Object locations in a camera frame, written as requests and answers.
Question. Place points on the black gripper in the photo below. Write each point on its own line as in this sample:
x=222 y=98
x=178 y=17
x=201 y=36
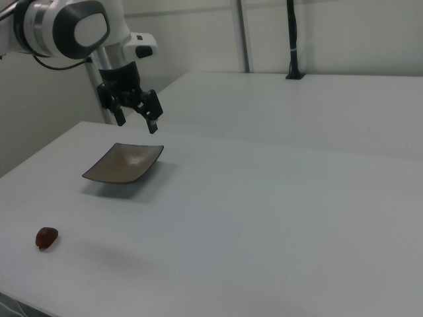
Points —
x=120 y=77

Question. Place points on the small round reddish-brown food item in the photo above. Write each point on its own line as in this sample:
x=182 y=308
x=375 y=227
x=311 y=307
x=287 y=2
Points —
x=47 y=237

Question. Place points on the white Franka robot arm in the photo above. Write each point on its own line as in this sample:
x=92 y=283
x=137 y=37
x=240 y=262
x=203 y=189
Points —
x=49 y=29

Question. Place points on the square brown ceramic plate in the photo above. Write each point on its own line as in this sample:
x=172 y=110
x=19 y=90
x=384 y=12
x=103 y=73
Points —
x=124 y=163

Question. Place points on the black pole with base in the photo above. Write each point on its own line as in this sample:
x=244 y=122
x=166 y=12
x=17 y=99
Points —
x=293 y=39

